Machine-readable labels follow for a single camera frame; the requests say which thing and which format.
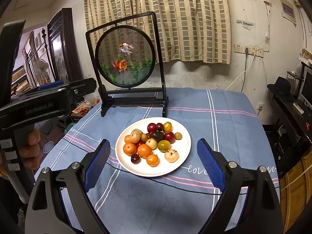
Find tan round fruit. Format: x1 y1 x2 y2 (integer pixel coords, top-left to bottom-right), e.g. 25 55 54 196
164 150 179 163

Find orange tangerine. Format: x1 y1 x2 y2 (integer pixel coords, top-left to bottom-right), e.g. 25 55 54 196
137 144 153 159

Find small red tomato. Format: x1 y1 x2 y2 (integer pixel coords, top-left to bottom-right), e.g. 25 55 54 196
135 140 145 148

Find person's left hand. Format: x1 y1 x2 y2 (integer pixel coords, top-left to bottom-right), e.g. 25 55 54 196
19 129 41 170

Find clear plastic bag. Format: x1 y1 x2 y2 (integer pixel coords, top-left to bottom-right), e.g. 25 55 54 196
83 93 100 108

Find dark wooden framed mirror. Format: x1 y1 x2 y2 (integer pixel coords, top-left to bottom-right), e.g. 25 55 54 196
47 8 82 83

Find dark maroon plum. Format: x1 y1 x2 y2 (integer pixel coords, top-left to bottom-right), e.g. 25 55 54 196
131 153 141 164

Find grey plastic cup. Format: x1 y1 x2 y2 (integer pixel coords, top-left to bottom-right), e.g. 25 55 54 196
42 141 54 154

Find blue plaid tablecloth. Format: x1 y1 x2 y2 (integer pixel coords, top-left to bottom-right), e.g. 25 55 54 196
41 88 279 233

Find olive green round fruit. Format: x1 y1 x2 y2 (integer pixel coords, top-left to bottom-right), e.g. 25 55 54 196
158 140 171 153

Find white round plate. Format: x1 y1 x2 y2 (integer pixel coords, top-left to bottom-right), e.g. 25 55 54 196
115 117 191 177

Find small yellow fruit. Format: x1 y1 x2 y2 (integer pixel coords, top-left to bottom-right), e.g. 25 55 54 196
141 134 148 142

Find black framed goldfish screen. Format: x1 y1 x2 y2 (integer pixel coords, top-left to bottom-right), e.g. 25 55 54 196
85 12 169 117

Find brown potato-like fruit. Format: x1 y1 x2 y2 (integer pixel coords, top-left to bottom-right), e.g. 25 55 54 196
145 138 158 150

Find dark purple passion fruit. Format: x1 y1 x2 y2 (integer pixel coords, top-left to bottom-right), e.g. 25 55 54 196
150 131 164 142

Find large red plum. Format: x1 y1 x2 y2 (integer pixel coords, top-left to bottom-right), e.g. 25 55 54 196
147 123 158 133

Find cardboard box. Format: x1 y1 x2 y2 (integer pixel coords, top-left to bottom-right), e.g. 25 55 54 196
279 152 311 232

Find black hat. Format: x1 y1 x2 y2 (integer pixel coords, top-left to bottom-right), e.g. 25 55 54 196
267 77 292 99

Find computer monitor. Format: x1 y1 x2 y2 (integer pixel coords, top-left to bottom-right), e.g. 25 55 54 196
299 62 312 108

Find beige checked curtain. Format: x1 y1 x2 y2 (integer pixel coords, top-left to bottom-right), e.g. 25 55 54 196
84 0 232 65

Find white power cable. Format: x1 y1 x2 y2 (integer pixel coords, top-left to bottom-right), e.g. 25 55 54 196
224 53 256 91

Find white wall socket strip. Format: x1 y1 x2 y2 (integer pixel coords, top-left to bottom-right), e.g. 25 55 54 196
234 43 264 58

